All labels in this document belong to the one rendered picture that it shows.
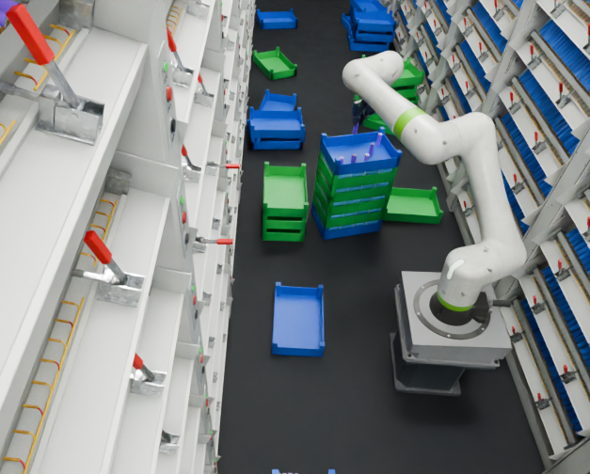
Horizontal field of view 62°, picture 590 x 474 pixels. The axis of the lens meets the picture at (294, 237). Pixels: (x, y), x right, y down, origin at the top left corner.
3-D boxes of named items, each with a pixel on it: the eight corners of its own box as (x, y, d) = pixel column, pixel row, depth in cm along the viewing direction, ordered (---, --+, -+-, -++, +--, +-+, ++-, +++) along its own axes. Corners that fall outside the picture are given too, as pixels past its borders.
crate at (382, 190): (374, 167, 242) (376, 154, 236) (390, 195, 229) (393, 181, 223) (315, 175, 235) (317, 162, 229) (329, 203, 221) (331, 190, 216)
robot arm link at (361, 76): (420, 132, 163) (426, 102, 155) (390, 141, 160) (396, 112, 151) (361, 77, 184) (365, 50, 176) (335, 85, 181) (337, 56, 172)
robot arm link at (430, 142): (455, 165, 153) (468, 134, 144) (422, 177, 149) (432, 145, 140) (421, 134, 164) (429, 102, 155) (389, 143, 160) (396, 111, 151)
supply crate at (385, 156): (379, 140, 230) (383, 126, 225) (398, 166, 217) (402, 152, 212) (319, 148, 223) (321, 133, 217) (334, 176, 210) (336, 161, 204)
